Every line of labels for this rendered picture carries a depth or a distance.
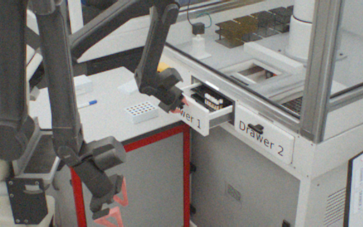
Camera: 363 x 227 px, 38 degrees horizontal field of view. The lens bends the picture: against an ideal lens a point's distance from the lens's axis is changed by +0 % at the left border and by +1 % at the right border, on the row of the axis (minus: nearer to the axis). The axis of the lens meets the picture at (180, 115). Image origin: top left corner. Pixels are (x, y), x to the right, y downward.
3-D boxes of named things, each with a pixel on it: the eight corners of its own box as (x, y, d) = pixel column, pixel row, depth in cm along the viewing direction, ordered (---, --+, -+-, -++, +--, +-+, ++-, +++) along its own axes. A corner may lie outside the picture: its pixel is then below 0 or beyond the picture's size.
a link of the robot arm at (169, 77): (133, 72, 186) (140, 91, 182) (158, 54, 182) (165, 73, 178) (153, 84, 195) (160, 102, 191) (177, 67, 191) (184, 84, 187)
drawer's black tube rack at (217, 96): (216, 119, 207) (216, 104, 204) (190, 101, 220) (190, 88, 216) (258, 103, 218) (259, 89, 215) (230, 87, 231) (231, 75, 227)
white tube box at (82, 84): (67, 98, 240) (66, 87, 237) (60, 91, 246) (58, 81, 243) (92, 91, 246) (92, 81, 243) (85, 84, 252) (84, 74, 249)
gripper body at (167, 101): (185, 92, 195) (173, 83, 189) (169, 115, 195) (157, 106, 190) (175, 86, 199) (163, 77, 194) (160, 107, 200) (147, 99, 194)
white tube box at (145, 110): (133, 124, 219) (133, 116, 217) (123, 116, 225) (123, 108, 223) (158, 115, 225) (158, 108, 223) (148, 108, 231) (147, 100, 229)
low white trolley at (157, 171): (87, 299, 235) (69, 159, 197) (36, 222, 279) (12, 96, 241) (193, 245, 263) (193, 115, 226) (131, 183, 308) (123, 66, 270)
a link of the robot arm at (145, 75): (154, -18, 155) (165, 7, 149) (172, -18, 157) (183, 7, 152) (131, 76, 188) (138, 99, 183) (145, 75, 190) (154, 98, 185)
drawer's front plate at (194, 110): (205, 137, 199) (205, 111, 194) (163, 106, 220) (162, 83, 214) (208, 135, 200) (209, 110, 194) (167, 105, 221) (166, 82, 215)
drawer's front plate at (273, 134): (288, 164, 183) (290, 138, 177) (234, 129, 203) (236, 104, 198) (291, 163, 184) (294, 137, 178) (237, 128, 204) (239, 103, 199)
